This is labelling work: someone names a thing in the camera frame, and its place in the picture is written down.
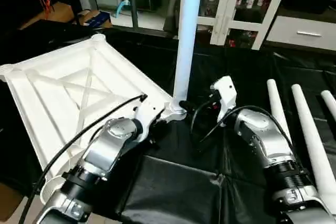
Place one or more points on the white plastic table top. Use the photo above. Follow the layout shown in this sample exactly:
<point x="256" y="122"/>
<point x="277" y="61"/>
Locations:
<point x="52" y="87"/>

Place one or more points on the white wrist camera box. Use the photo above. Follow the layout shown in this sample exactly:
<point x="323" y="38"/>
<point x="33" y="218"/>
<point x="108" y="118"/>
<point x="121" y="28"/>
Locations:
<point x="226" y="95"/>
<point x="148" y="116"/>

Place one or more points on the brown cardboard box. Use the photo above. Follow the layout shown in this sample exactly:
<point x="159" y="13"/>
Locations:
<point x="84" y="17"/>

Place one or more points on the white plastic table leg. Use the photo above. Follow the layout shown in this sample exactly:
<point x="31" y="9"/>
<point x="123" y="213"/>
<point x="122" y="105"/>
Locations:
<point x="315" y="135"/>
<point x="186" y="35"/>
<point x="278" y="108"/>
<point x="329" y="103"/>

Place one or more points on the white glass-door cabinet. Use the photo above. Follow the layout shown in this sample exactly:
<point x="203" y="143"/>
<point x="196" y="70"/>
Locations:
<point x="233" y="6"/>

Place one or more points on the white drawer unit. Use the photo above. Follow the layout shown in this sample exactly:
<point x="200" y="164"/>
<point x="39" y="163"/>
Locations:
<point x="307" y="32"/>

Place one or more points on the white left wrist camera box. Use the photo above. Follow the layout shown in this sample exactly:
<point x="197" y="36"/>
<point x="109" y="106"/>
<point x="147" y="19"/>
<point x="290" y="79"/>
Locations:
<point x="148" y="116"/>

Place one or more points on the blue plastic bag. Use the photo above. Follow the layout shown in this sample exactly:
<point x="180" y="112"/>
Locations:
<point x="100" y="20"/>

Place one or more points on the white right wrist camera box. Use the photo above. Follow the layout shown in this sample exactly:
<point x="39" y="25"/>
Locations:
<point x="226" y="95"/>

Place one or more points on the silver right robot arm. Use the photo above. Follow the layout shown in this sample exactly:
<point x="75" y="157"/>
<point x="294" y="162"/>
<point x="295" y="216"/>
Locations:
<point x="273" y="156"/>

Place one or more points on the black work mat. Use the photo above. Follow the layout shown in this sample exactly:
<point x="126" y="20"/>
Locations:
<point x="236" y="61"/>

